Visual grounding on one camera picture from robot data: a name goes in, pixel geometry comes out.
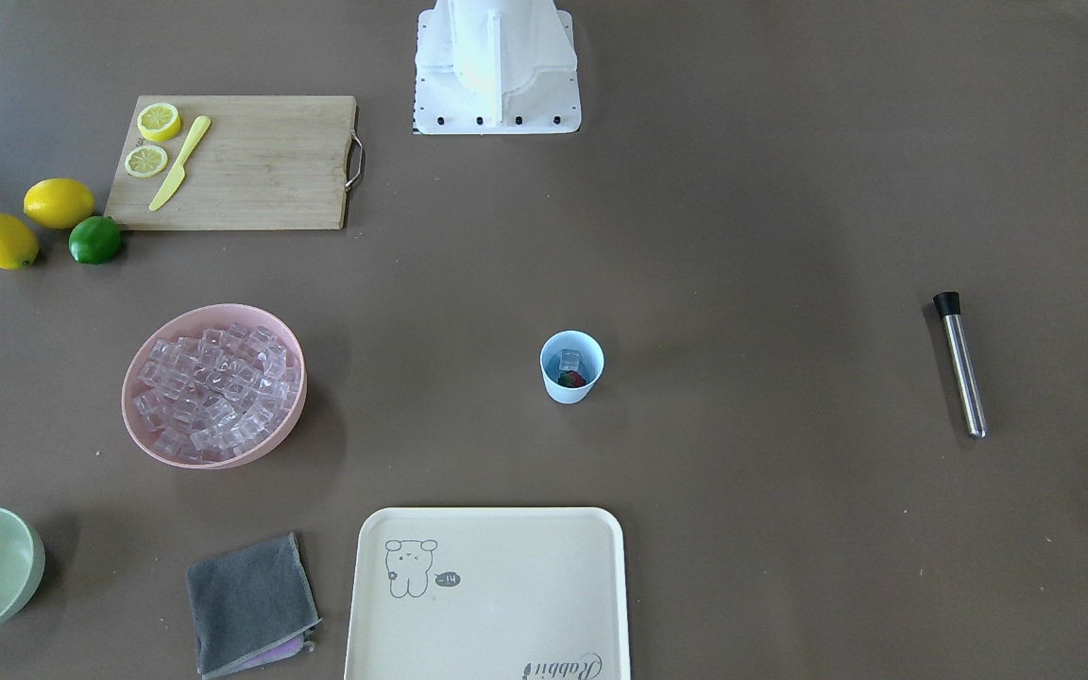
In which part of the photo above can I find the steel muddler black tip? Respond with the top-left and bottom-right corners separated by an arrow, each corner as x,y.
932,290 -> 989,438

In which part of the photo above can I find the clear ice cube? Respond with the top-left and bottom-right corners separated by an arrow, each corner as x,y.
558,348 -> 583,374

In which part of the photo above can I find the whole yellow lemon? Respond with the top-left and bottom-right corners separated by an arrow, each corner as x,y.
0,212 -> 40,270
23,178 -> 95,230

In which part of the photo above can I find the lemon half lower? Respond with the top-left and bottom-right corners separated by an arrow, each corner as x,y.
135,102 -> 182,143

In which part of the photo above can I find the pink bowl of ice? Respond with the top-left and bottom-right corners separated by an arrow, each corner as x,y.
121,304 -> 307,469

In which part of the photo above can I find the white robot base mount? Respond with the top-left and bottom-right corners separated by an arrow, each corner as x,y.
412,1 -> 582,135

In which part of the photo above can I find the cream rabbit tray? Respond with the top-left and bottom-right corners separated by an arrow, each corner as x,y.
344,507 -> 632,679

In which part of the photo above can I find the green lime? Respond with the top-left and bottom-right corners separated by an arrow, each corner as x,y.
67,215 -> 124,265

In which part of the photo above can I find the red strawberry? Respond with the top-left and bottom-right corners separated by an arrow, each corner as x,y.
557,370 -> 588,390

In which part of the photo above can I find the lemon half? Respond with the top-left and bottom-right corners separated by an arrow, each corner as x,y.
122,144 -> 169,180
135,102 -> 182,143

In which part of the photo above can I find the light blue cup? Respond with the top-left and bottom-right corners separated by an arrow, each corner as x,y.
539,329 -> 605,404

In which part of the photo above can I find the yellow plastic knife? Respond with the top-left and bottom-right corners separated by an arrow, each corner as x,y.
148,115 -> 212,212

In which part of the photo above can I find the grey folded cloth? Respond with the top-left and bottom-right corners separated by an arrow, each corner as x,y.
186,533 -> 321,679

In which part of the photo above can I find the wooden cutting board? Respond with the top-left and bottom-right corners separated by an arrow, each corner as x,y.
103,94 -> 363,231

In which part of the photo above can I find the lemon half upper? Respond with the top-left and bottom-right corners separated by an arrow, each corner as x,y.
122,144 -> 169,180

